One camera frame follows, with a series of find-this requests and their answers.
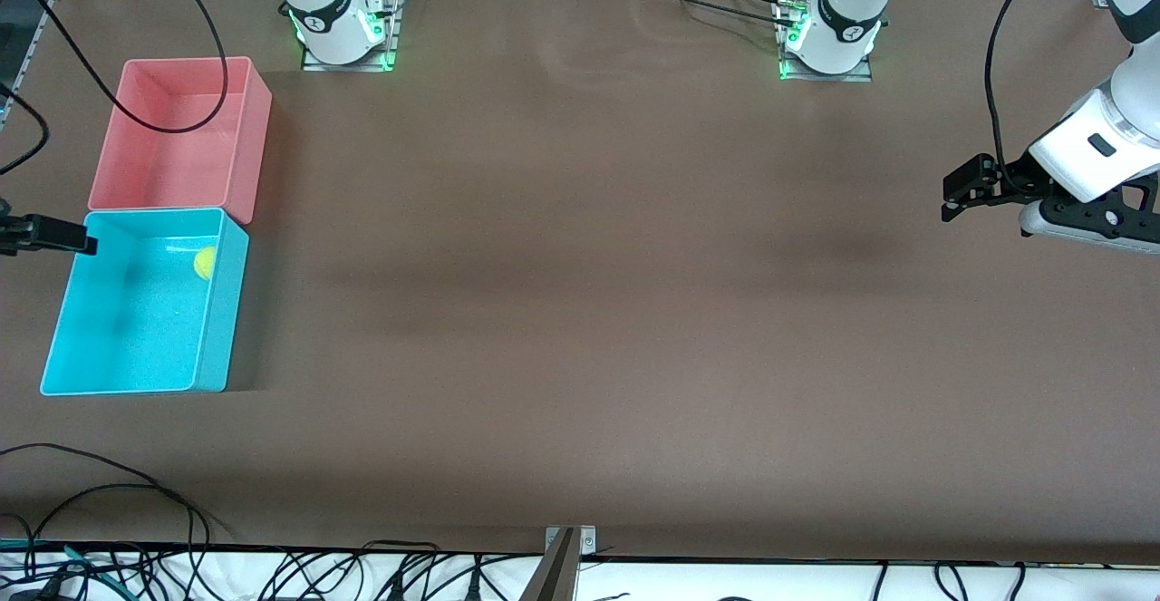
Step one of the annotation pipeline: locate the blue plastic bin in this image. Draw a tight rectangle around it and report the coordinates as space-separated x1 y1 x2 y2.
40 207 250 396

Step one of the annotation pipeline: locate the pink plastic bin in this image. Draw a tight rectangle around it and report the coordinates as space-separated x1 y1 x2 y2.
88 57 273 226

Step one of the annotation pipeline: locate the brown table mat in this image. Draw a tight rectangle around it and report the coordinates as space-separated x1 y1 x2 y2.
0 0 1160 566

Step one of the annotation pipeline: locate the grey metal bar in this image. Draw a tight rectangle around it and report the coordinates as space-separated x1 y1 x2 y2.
518 528 581 601

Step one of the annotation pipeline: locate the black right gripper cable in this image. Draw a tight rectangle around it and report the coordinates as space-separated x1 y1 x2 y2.
0 84 48 176

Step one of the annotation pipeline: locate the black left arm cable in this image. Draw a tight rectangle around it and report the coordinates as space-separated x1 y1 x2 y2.
985 0 1059 167

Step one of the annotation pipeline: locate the black looped cable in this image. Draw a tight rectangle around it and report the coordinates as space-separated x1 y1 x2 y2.
0 442 212 549

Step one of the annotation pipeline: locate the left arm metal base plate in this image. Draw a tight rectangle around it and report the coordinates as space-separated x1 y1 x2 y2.
778 0 875 82

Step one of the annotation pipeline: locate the long black right arm cable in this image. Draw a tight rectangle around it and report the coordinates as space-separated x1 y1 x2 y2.
9 0 227 133

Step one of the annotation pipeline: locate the teal cable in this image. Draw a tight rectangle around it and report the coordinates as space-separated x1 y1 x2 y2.
0 538 123 593

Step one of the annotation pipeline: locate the small metal table bracket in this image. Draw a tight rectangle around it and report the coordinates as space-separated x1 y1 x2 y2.
545 525 598 557

